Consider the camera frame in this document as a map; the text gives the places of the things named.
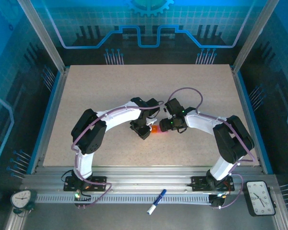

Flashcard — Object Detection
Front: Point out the slotted grey cable duct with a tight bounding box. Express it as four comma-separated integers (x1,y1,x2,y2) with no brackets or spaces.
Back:
35,193,212,205

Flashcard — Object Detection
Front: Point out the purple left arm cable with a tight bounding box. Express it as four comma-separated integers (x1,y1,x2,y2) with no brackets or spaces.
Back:
71,100,165,209

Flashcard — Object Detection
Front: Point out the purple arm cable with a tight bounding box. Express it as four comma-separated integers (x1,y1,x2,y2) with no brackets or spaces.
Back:
71,100,165,209
168,86,256,209

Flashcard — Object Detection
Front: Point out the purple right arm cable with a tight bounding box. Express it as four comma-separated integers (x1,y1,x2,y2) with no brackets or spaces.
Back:
168,86,256,209

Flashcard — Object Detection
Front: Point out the round grey clock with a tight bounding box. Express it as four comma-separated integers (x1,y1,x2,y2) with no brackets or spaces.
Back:
10,189,38,214

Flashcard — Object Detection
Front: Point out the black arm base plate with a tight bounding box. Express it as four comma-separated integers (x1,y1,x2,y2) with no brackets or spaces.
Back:
191,176,235,192
63,176,108,192

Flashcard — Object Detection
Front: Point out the long aluminium base rail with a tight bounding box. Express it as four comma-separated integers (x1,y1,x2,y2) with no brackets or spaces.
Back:
21,166,278,195

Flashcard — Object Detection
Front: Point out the blue white marker pen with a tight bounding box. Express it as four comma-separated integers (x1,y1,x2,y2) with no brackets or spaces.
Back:
146,188,168,215

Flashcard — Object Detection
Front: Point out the blue table edge strip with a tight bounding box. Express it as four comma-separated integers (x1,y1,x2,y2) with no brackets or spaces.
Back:
236,70,274,174
30,70,63,174

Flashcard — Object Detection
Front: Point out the black rectangular clock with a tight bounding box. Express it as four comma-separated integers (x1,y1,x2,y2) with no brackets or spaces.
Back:
244,180,277,218

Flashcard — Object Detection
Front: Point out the aluminium frame post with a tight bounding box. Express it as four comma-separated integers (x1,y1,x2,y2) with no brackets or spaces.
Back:
17,0,67,72
232,0,279,72

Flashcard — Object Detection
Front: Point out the blue printed back panel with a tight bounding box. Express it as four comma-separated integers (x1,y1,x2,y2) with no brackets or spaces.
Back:
30,0,267,65

